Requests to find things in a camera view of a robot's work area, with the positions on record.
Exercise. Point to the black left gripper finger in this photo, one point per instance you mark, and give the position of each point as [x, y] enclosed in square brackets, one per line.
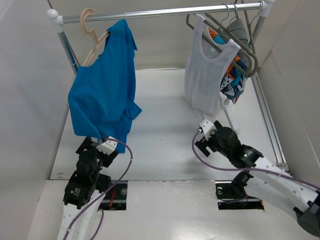
[87, 144]
[107, 159]

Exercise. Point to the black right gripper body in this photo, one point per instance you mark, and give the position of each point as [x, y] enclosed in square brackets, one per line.
[223, 150]

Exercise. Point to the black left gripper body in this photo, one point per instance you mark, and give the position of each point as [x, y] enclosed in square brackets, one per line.
[96, 171]

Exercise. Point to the blue t shirt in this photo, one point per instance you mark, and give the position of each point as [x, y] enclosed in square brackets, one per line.
[102, 97]

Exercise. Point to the beige wooden hanger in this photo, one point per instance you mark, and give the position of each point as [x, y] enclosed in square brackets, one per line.
[97, 41]

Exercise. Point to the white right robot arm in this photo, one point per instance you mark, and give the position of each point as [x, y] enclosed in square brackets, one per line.
[260, 178]

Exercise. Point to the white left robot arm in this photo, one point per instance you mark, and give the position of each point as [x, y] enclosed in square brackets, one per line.
[86, 188]

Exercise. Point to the grey hanger with tank top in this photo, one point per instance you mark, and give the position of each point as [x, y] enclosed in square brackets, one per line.
[212, 40]

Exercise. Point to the grey hanger with patterned garment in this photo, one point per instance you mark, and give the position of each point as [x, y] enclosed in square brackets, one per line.
[232, 8]

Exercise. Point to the grey rear hanger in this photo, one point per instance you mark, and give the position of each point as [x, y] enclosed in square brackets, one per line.
[248, 22]

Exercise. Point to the colourful patterned garment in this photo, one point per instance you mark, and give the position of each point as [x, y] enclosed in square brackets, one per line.
[233, 82]

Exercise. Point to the white tank top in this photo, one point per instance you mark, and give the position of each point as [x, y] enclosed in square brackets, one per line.
[204, 72]

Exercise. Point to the grey garment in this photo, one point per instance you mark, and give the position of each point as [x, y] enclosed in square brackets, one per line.
[238, 30]

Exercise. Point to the silver clothes rack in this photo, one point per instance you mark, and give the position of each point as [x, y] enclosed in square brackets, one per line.
[58, 21]

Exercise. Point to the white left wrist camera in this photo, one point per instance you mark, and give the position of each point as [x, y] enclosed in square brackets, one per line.
[108, 146]

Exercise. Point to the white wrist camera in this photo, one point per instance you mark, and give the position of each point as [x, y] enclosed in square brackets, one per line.
[108, 146]
[207, 128]

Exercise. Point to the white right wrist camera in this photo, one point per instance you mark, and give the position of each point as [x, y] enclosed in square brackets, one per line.
[207, 128]

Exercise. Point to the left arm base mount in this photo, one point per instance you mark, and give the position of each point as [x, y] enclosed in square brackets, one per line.
[116, 198]

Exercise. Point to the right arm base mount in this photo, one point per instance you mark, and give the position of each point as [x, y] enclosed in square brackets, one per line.
[230, 199]

